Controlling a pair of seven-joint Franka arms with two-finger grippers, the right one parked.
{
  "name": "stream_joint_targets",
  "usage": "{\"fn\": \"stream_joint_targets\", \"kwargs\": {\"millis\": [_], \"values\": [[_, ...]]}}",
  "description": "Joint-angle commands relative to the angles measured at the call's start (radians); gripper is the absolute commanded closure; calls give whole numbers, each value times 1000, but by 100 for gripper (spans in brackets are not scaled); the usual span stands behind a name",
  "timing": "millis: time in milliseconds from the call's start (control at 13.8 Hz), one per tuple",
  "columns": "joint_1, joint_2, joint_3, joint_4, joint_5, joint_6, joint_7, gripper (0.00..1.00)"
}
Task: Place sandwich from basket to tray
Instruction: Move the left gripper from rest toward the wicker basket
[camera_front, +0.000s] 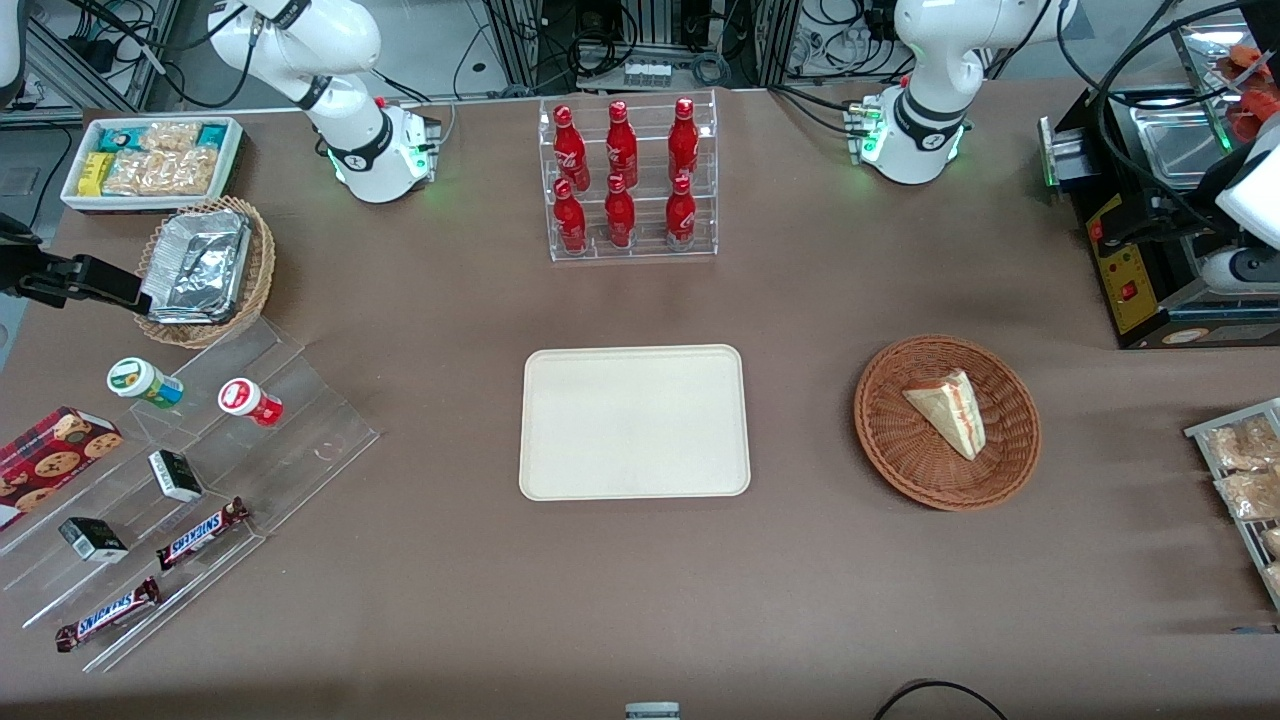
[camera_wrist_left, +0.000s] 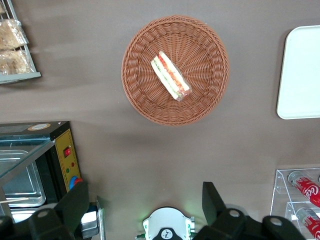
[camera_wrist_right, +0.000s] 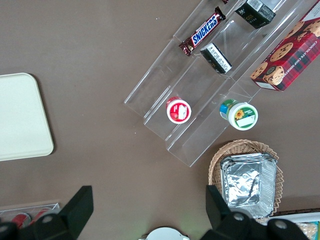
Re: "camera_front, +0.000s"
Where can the clear acrylic stepped riser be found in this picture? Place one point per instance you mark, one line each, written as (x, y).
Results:
(300, 440)

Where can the small black box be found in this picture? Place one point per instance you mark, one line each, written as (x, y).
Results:
(92, 540)
(175, 475)

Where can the black food warmer machine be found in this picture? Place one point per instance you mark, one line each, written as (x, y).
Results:
(1125, 270)

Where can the steel food pan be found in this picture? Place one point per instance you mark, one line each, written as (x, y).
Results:
(1180, 150)

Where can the teal snack packet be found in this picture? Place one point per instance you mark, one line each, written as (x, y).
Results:
(120, 138)
(212, 136)

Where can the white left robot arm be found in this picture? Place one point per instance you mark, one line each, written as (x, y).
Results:
(915, 140)

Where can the red sausage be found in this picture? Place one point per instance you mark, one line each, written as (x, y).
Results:
(1262, 110)
(1250, 57)

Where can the clear bag of snacks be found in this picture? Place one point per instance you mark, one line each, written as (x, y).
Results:
(1273, 543)
(1240, 445)
(1250, 495)

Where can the clear acrylic bottle rack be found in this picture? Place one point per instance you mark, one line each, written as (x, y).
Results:
(650, 250)

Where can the light wicker basket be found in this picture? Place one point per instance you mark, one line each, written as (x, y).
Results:
(258, 270)

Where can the Snickers bar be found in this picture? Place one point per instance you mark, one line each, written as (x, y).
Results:
(108, 615)
(200, 535)

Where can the red tartan cookie box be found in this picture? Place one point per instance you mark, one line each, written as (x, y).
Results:
(50, 460)

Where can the red lid cup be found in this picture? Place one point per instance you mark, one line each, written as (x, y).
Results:
(245, 398)

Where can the yellow snack packet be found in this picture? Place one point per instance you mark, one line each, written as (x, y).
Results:
(95, 175)

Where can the cream plastic tray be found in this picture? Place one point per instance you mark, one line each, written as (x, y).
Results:
(630, 425)

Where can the red cola bottle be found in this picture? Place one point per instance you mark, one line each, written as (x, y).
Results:
(683, 145)
(620, 220)
(570, 150)
(621, 150)
(570, 225)
(681, 218)

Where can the grey power strip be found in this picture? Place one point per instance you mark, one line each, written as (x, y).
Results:
(647, 73)

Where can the triangle sandwich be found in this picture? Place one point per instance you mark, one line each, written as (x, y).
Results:
(950, 415)

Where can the small grey device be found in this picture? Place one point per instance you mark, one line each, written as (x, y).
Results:
(652, 711)

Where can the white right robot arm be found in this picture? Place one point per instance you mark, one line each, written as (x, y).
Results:
(375, 150)

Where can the white snack bin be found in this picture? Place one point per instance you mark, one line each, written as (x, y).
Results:
(235, 160)

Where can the clear cracker bag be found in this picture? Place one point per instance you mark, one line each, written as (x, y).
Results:
(185, 172)
(170, 136)
(130, 175)

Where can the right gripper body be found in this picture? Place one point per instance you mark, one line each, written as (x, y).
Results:
(32, 272)

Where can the green lid cup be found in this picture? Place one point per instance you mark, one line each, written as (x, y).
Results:
(135, 378)

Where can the brown wicker basket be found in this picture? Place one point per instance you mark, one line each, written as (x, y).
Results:
(900, 440)

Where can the aluminium frame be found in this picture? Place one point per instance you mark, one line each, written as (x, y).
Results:
(60, 60)

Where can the stack of foil trays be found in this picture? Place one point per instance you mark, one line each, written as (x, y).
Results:
(195, 265)

